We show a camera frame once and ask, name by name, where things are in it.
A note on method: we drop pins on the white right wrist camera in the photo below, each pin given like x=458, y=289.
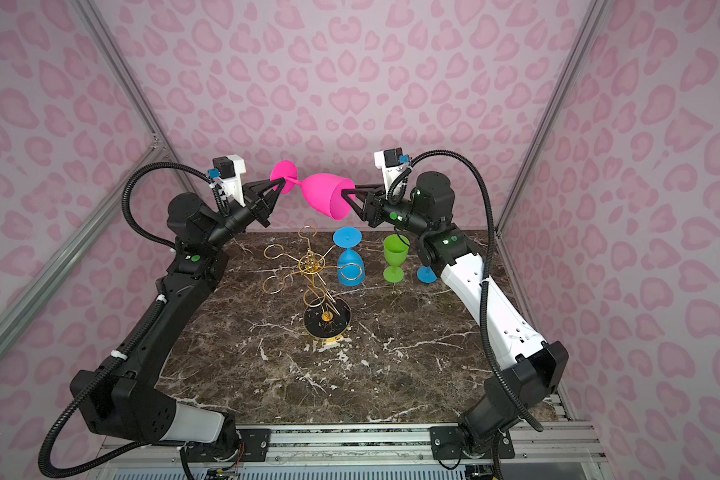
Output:
x=392, y=163

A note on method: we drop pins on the gold wire glass rack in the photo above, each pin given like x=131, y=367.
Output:
x=327, y=317

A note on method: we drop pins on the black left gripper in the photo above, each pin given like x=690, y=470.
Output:
x=256, y=206

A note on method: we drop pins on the aluminium diagonal frame bar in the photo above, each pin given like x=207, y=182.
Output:
x=56, y=197

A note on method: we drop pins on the magenta plastic wine glass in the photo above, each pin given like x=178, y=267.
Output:
x=323, y=191

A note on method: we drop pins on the blue wine glass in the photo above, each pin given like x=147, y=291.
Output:
x=349, y=258
x=426, y=275

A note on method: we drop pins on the green wine glass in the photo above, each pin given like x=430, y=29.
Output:
x=395, y=249

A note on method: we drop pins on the blue wine glass front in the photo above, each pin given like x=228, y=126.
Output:
x=426, y=275

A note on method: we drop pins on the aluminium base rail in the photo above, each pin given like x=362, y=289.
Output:
x=563, y=450

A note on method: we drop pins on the blue wine glass back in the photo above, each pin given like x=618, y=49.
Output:
x=349, y=258

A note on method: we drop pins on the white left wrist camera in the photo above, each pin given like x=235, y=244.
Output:
x=226, y=174

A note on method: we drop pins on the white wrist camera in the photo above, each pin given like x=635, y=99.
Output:
x=392, y=163
x=226, y=174

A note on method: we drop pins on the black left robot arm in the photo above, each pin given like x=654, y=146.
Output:
x=126, y=403

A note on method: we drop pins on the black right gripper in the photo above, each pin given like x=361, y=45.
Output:
x=378, y=206

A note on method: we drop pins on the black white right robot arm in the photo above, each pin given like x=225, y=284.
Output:
x=526, y=368

